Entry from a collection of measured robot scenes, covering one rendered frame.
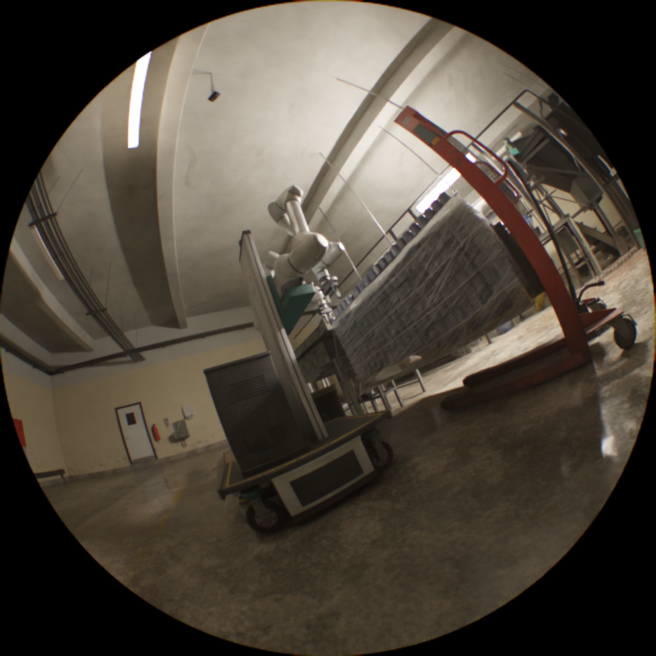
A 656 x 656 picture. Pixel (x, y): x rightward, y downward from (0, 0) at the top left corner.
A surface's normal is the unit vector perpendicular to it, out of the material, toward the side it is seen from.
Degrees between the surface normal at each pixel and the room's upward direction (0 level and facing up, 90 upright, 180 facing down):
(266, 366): 90
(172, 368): 90
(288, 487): 90
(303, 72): 180
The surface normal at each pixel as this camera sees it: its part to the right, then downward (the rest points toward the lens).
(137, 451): 0.44, -0.42
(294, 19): 0.39, 0.89
